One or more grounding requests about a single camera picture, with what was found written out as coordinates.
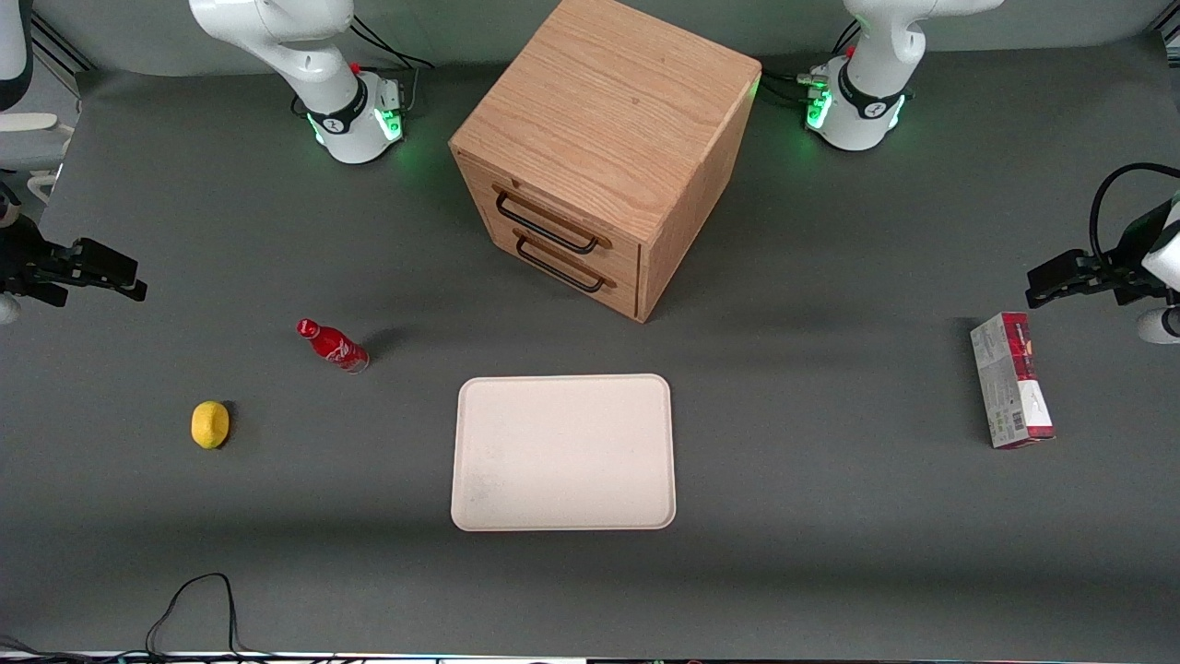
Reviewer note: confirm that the oak wooden drawer cabinet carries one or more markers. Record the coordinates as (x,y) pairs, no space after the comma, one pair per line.
(608,101)

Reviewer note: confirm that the aluminium frame rail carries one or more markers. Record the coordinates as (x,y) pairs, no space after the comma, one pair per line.
(63,46)

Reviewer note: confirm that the red cola bottle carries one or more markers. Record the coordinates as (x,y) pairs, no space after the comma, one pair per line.
(334,346)

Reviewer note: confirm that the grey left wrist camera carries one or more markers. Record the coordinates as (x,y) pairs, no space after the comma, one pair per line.
(1157,326)

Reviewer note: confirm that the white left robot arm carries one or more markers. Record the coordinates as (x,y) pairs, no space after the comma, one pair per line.
(871,83)

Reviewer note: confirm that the white chair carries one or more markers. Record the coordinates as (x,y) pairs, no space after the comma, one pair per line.
(32,123)

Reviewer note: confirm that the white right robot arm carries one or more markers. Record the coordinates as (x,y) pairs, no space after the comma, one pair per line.
(313,65)

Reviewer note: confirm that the beige plastic tray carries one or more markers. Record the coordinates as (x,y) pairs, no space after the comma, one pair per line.
(562,452)

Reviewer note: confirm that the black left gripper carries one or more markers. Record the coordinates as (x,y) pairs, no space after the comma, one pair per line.
(1126,256)

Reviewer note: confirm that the grey and red carton box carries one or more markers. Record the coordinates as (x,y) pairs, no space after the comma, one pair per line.
(1005,383)

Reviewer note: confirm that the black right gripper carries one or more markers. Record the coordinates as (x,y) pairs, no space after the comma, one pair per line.
(20,261)

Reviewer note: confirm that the yellow lemon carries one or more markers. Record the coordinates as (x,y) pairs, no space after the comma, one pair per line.
(209,425)

